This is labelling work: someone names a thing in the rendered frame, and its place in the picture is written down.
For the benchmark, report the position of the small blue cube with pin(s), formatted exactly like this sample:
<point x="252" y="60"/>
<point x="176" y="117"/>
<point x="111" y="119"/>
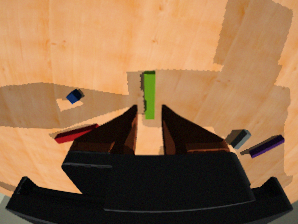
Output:
<point x="74" y="96"/>

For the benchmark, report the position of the lime green rod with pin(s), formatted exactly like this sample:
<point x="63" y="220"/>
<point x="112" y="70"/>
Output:
<point x="149" y="92"/>

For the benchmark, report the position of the purple rod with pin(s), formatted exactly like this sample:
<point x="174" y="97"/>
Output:
<point x="266" y="146"/>

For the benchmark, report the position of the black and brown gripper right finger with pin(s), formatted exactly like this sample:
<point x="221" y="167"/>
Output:
<point x="188" y="137"/>

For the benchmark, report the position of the red rod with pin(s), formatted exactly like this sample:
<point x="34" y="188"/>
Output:
<point x="71" y="135"/>

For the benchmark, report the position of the grey rectangular block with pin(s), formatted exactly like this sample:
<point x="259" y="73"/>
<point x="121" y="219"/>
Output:
<point x="240" y="139"/>

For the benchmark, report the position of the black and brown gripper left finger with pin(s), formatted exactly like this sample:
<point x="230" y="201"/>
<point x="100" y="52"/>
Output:
<point x="114" y="136"/>

